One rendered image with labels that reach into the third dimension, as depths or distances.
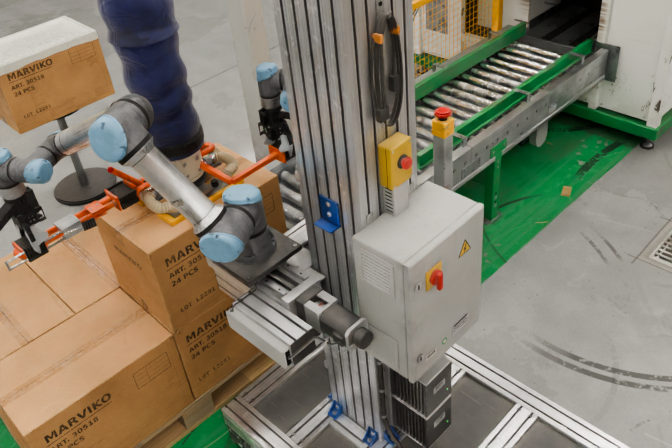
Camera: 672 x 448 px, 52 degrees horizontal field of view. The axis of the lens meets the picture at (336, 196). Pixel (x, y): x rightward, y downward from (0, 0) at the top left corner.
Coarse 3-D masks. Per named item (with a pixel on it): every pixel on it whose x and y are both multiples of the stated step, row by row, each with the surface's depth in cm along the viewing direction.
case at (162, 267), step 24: (216, 144) 293; (216, 168) 278; (240, 168) 276; (264, 168) 275; (264, 192) 269; (120, 216) 258; (144, 216) 257; (120, 240) 254; (144, 240) 245; (168, 240) 244; (192, 240) 251; (120, 264) 270; (144, 264) 247; (168, 264) 247; (192, 264) 256; (144, 288) 262; (168, 288) 252; (192, 288) 260; (216, 288) 270; (168, 312) 256; (192, 312) 265
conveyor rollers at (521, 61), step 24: (504, 48) 434; (528, 48) 432; (480, 72) 411; (504, 72) 408; (528, 72) 407; (432, 96) 396; (456, 96) 394; (480, 96) 394; (456, 120) 368; (288, 192) 329; (288, 216) 319
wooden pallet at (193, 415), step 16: (240, 368) 298; (256, 368) 312; (224, 384) 307; (240, 384) 306; (208, 400) 291; (224, 400) 300; (0, 416) 289; (176, 416) 281; (192, 416) 288; (208, 416) 295; (160, 432) 289; (176, 432) 289
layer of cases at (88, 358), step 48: (96, 240) 314; (0, 288) 293; (48, 288) 290; (96, 288) 287; (0, 336) 270; (48, 336) 267; (96, 336) 265; (144, 336) 263; (192, 336) 270; (240, 336) 291; (0, 384) 250; (48, 384) 248; (96, 384) 246; (144, 384) 262; (192, 384) 281; (48, 432) 238; (96, 432) 253; (144, 432) 271
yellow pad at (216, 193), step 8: (232, 176) 269; (208, 184) 265; (216, 184) 263; (224, 184) 264; (232, 184) 265; (216, 192) 261; (160, 216) 253; (168, 216) 252; (176, 216) 251; (176, 224) 251
